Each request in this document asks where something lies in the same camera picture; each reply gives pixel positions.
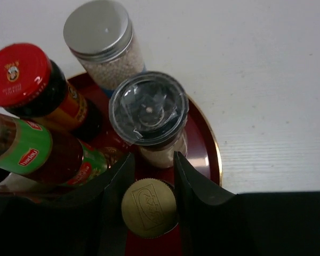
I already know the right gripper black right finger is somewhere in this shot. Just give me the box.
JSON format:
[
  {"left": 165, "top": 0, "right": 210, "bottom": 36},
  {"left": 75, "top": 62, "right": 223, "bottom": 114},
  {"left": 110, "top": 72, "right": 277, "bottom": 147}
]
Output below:
[{"left": 174, "top": 152, "right": 320, "bottom": 255}]

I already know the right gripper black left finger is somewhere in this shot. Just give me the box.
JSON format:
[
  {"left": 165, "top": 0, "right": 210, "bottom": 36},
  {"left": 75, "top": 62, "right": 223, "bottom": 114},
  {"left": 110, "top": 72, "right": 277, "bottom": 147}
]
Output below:
[{"left": 0, "top": 154, "right": 135, "bottom": 255}]

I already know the yellow label small oil bottle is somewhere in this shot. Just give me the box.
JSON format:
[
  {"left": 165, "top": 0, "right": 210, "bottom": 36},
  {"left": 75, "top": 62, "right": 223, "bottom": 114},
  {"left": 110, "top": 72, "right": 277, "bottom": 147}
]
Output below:
[{"left": 121, "top": 178, "right": 178, "bottom": 239}]

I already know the red lid chili sauce jar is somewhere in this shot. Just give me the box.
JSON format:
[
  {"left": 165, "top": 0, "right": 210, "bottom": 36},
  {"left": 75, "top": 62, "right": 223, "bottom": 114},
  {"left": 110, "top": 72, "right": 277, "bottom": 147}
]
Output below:
[{"left": 0, "top": 43, "right": 104, "bottom": 142}]

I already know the silver lid blue label jar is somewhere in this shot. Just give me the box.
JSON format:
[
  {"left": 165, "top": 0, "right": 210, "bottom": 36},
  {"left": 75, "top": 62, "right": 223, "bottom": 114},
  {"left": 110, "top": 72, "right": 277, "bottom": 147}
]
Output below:
[{"left": 63, "top": 1, "right": 146, "bottom": 97}]

